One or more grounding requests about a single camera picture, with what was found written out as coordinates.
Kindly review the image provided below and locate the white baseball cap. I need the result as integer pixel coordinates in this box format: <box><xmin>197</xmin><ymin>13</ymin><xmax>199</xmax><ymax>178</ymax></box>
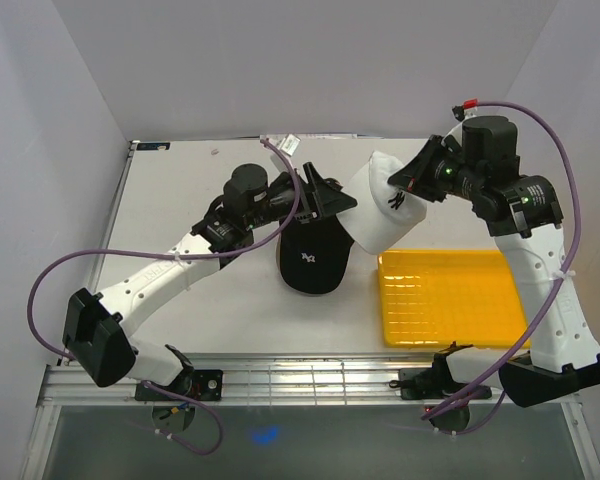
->
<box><xmin>337</xmin><ymin>150</ymin><xmax>427</xmax><ymax>255</ymax></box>

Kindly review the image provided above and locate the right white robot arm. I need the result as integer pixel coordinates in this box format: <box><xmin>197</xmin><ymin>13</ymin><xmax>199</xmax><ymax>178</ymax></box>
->
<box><xmin>388</xmin><ymin>115</ymin><xmax>600</xmax><ymax>407</ymax></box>

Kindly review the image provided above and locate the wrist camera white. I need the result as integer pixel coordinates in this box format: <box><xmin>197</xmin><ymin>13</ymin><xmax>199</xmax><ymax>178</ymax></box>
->
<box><xmin>268</xmin><ymin>134</ymin><xmax>301</xmax><ymax>160</ymax></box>
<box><xmin>442</xmin><ymin>98</ymin><xmax>479</xmax><ymax>152</ymax></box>

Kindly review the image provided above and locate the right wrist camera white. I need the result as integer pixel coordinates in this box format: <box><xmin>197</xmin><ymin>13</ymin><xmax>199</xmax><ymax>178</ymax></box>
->
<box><xmin>442</xmin><ymin>98</ymin><xmax>479</xmax><ymax>152</ymax></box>

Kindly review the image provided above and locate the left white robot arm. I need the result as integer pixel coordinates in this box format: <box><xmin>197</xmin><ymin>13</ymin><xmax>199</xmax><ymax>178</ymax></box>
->
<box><xmin>63</xmin><ymin>163</ymin><xmax>357</xmax><ymax>400</ymax></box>

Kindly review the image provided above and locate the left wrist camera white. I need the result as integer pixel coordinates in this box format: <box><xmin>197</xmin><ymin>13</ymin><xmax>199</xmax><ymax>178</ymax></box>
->
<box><xmin>268</xmin><ymin>134</ymin><xmax>301</xmax><ymax>160</ymax></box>

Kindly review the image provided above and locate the yellow plastic tray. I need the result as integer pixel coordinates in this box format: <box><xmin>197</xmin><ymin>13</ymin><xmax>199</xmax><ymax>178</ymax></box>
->
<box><xmin>377</xmin><ymin>249</ymin><xmax>526</xmax><ymax>350</ymax></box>

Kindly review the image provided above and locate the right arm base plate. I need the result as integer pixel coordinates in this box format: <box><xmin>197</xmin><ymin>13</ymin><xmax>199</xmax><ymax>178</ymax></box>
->
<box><xmin>389</xmin><ymin>367</ymin><xmax>465</xmax><ymax>400</ymax></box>

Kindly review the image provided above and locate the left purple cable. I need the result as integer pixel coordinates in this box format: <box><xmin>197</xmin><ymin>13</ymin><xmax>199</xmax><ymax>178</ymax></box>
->
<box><xmin>27</xmin><ymin>138</ymin><xmax>302</xmax><ymax>456</ymax></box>

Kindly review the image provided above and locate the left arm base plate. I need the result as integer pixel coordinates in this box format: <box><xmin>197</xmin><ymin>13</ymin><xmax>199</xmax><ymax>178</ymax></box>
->
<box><xmin>134</xmin><ymin>369</ymin><xmax>224</xmax><ymax>402</ymax></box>

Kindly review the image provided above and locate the left blue corner label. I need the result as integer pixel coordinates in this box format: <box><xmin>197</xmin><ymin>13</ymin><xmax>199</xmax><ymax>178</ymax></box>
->
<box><xmin>135</xmin><ymin>142</ymin><xmax>171</xmax><ymax>151</ymax></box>

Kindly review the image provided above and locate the aluminium frame rail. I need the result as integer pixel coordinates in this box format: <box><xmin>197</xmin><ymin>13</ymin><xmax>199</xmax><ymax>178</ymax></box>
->
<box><xmin>38</xmin><ymin>352</ymin><xmax>433</xmax><ymax>408</ymax></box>

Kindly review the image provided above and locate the beige baseball cap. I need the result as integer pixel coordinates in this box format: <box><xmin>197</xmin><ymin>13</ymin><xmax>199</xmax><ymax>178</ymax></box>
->
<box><xmin>296</xmin><ymin>291</ymin><xmax>330</xmax><ymax>297</ymax></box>

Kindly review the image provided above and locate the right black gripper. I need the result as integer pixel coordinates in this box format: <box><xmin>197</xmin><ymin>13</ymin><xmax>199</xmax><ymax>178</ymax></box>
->
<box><xmin>386</xmin><ymin>135</ymin><xmax>481</xmax><ymax>203</ymax></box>

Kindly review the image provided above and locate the black NY baseball cap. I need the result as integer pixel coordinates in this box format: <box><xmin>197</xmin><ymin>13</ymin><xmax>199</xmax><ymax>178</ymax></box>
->
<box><xmin>277</xmin><ymin>217</ymin><xmax>354</xmax><ymax>295</ymax></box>

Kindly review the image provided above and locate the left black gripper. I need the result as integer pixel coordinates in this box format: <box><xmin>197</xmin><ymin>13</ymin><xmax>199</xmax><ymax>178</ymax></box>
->
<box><xmin>246</xmin><ymin>162</ymin><xmax>357</xmax><ymax>230</ymax></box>

